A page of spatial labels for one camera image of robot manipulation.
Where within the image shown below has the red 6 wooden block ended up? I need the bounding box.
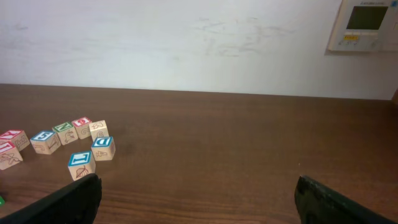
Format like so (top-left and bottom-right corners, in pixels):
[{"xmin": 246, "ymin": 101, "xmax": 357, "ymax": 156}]
[{"xmin": 72, "ymin": 117, "xmax": 92, "ymax": 139}]

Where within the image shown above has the blue 5 wooden block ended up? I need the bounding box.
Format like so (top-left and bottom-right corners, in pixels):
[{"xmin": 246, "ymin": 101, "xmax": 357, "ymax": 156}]
[{"xmin": 30, "ymin": 131, "xmax": 61, "ymax": 155}]

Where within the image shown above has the plain top wooden block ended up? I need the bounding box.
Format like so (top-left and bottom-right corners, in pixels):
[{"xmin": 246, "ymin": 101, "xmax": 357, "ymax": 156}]
[{"xmin": 89, "ymin": 120, "xmax": 109, "ymax": 141}]

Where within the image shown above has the red I wooden block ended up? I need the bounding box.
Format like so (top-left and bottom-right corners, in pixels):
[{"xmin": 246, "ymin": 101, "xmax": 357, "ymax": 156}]
[{"xmin": 0, "ymin": 141, "xmax": 23, "ymax": 170}]

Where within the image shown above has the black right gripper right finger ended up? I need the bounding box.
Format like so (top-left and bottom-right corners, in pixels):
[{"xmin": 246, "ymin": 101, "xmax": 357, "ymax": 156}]
[{"xmin": 294, "ymin": 175, "xmax": 395, "ymax": 224}]

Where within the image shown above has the white wall control panel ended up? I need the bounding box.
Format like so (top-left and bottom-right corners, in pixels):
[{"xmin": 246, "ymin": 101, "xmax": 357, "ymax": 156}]
[{"xmin": 327, "ymin": 0, "xmax": 397, "ymax": 52}]

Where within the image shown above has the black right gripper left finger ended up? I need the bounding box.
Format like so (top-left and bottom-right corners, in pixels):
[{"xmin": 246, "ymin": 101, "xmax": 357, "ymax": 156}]
[{"xmin": 1, "ymin": 174, "xmax": 102, "ymax": 224}]

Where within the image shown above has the green N wooden block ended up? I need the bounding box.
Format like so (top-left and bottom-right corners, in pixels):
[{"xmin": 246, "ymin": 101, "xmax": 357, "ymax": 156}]
[{"xmin": 52, "ymin": 121, "xmax": 78, "ymax": 145}]

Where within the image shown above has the red Y wooden block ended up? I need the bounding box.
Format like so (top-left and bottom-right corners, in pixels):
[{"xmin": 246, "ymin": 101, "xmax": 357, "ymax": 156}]
[{"xmin": 0, "ymin": 129, "xmax": 30, "ymax": 151}]

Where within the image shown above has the blue T wooden block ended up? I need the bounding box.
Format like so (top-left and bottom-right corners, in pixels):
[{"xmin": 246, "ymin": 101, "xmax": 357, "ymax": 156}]
[{"xmin": 68, "ymin": 151, "xmax": 96, "ymax": 181}]

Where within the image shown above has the blue D wooden block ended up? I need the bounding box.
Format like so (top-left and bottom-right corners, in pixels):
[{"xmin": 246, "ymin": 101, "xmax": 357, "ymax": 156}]
[{"xmin": 91, "ymin": 136, "xmax": 116, "ymax": 161}]

